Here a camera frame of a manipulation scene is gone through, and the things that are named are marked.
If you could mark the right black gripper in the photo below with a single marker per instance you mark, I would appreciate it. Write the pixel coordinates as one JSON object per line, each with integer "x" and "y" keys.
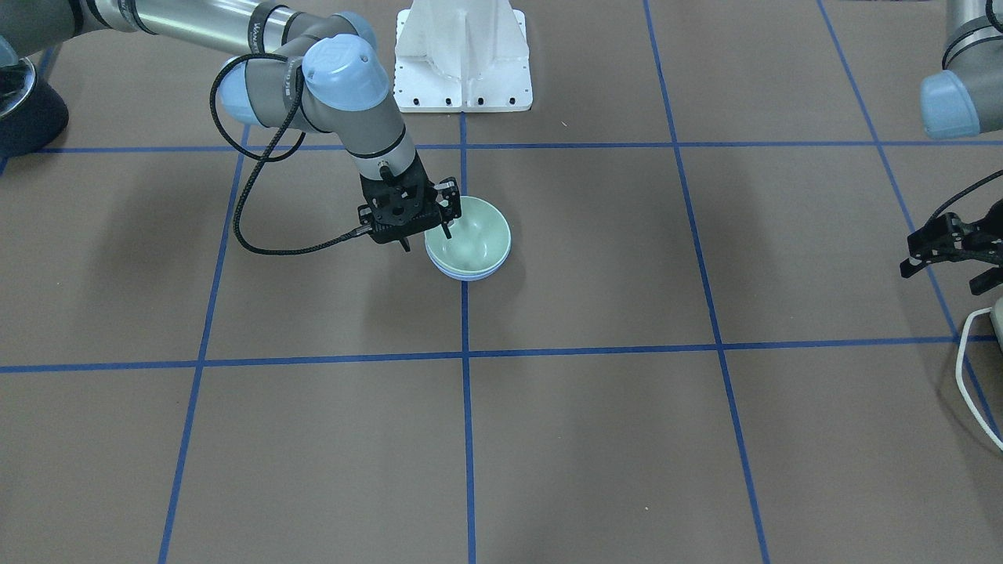
{"x": 448, "y": 200}

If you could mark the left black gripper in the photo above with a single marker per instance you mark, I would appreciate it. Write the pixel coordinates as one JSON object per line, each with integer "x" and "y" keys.
{"x": 961, "y": 243}

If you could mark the green bowl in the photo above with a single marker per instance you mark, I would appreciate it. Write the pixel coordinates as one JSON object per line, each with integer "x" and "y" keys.
{"x": 480, "y": 237}

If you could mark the blue bowl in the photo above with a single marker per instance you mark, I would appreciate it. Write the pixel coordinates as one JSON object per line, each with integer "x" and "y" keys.
{"x": 465, "y": 275}

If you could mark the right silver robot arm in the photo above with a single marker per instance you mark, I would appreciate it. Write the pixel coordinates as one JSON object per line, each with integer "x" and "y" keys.
{"x": 288, "y": 71}

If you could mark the cream white toaster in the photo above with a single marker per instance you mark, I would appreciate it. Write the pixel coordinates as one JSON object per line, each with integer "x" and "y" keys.
{"x": 996, "y": 320}

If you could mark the dark blue saucepan with lid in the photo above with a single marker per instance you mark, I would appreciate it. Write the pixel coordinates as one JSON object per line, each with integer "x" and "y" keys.
{"x": 33, "y": 114}

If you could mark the white central pedestal column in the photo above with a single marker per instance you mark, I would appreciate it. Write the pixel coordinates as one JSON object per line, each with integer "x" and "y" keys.
{"x": 462, "y": 56}

